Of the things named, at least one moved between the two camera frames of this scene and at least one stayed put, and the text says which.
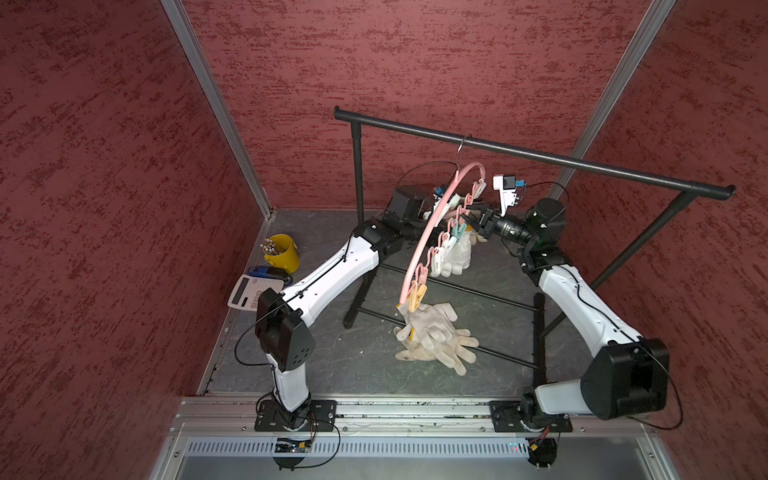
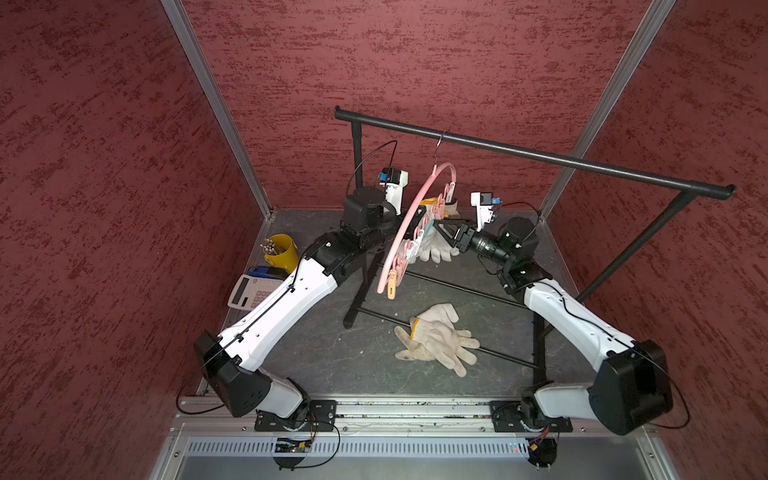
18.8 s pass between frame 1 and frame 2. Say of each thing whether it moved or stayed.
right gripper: moved
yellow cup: stayed
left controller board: stayed
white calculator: stayed
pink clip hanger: moved
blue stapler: stayed
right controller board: stayed
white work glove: moved
